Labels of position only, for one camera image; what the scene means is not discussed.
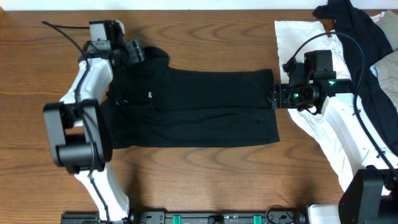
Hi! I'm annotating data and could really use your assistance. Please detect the black Sytrogen t-shirt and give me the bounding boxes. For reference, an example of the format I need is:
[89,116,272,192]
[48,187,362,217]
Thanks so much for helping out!
[101,47,280,149]

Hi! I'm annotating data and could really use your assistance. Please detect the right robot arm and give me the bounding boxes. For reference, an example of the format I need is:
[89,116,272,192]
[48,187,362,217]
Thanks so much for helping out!
[268,50,397,223]

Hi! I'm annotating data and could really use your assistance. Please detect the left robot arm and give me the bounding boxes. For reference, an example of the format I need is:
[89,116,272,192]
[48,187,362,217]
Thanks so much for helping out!
[43,20,144,223]

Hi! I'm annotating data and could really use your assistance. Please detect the white shirt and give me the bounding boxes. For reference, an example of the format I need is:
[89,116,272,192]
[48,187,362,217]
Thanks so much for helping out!
[274,11,398,197]

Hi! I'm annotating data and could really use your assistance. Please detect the dark navy garment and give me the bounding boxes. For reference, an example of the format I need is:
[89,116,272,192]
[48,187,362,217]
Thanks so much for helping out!
[313,0,397,154]

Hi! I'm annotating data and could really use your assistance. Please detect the grey garment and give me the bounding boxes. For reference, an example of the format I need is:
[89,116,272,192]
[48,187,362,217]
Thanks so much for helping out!
[370,11,397,108]

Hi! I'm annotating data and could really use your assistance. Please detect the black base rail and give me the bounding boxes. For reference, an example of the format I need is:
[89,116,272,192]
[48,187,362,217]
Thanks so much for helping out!
[60,210,307,224]

